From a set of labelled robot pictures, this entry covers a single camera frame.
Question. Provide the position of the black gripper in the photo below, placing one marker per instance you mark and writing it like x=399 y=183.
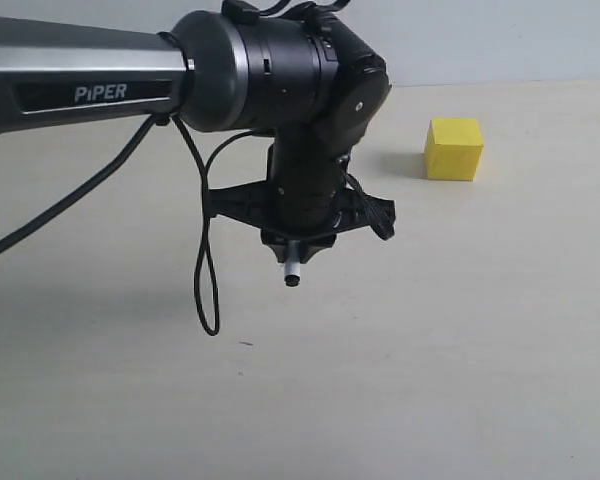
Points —
x=312 y=221

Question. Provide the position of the yellow foam cube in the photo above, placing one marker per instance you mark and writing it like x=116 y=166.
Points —
x=453 y=149

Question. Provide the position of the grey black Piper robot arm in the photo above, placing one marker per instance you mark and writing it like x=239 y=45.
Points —
x=294 y=73

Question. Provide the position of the black and white marker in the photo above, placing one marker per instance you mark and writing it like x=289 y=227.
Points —
x=292 y=265

